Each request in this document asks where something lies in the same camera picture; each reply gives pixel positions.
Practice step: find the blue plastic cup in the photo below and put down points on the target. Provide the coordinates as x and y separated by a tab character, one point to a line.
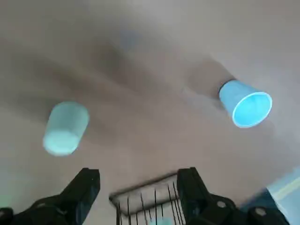
248	105

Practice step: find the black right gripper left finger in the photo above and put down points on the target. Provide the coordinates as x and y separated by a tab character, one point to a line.
58	208

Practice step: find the green plastic cup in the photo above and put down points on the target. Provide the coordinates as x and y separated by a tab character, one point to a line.
65	126

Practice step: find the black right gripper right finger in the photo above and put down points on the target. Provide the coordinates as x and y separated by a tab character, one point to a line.
206	211

